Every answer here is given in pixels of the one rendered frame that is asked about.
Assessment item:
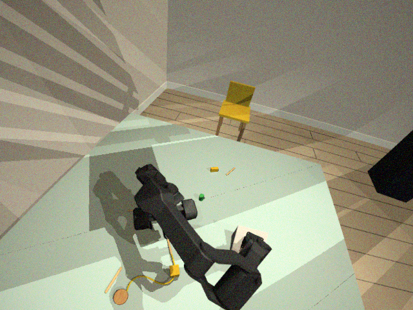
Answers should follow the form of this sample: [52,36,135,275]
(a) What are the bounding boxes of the round wooden button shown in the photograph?
[114,289,128,305]

